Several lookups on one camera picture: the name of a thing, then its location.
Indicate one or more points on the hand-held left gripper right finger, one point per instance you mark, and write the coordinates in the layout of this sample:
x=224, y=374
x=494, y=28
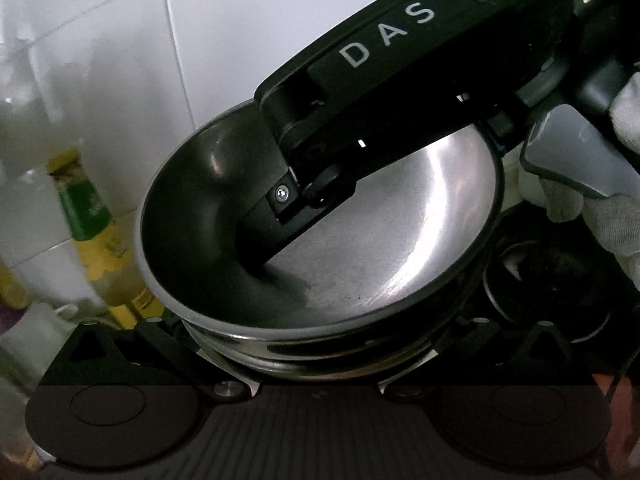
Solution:
x=482, y=330

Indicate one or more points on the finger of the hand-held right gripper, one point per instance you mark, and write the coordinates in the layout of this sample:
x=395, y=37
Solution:
x=280, y=220

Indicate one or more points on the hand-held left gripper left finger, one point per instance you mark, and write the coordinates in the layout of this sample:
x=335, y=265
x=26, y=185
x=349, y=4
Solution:
x=165, y=334

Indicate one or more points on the stainless steel bowl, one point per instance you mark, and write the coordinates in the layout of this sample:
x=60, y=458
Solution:
x=390, y=240
x=350, y=355

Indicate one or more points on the person's right hand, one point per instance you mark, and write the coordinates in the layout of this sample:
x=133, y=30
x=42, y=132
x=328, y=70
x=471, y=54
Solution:
x=615, y=230

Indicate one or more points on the yellow green plastic bottle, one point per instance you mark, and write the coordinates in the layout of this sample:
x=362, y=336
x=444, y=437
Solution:
x=95, y=240

